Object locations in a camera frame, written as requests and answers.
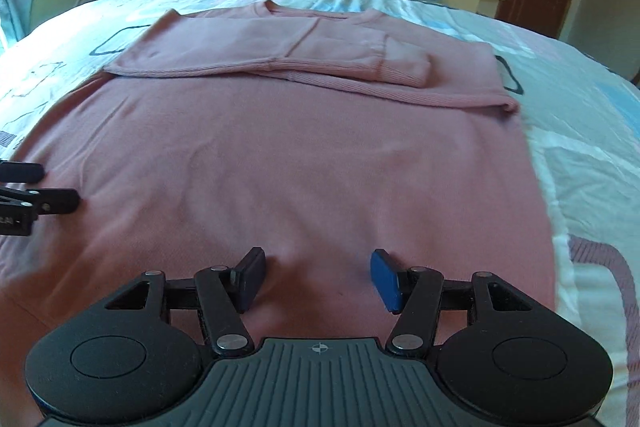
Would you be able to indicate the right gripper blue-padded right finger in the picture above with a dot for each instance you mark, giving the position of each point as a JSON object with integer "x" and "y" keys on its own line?
{"x": 483, "y": 349}

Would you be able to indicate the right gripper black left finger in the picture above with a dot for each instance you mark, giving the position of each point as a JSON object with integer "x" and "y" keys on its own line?
{"x": 146, "y": 347}

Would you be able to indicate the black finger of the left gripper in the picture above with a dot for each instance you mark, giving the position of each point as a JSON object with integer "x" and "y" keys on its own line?
{"x": 20, "y": 172}
{"x": 47, "y": 201}

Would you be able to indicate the pink sweater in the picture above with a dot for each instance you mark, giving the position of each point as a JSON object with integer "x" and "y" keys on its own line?
{"x": 318, "y": 137}

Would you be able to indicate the patterned white bed sheet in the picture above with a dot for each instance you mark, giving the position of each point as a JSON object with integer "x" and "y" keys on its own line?
{"x": 579, "y": 120}

